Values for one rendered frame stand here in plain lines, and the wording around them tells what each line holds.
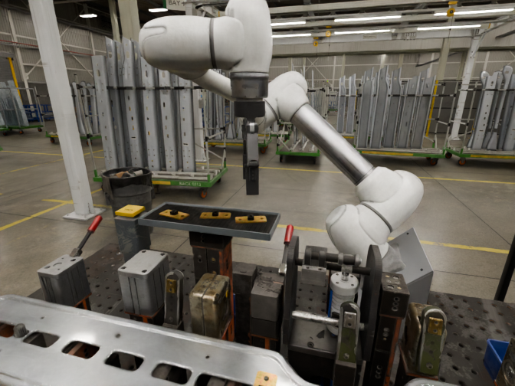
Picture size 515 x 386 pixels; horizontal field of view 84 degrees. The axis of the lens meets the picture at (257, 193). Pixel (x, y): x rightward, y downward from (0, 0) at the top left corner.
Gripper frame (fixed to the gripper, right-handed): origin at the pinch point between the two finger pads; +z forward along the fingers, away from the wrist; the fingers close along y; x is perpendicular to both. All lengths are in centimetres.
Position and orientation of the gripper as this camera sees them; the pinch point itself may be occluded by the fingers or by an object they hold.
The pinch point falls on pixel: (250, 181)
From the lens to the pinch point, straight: 74.5
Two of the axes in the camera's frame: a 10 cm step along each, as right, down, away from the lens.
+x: 9.9, -0.3, 1.0
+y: 1.0, 3.2, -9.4
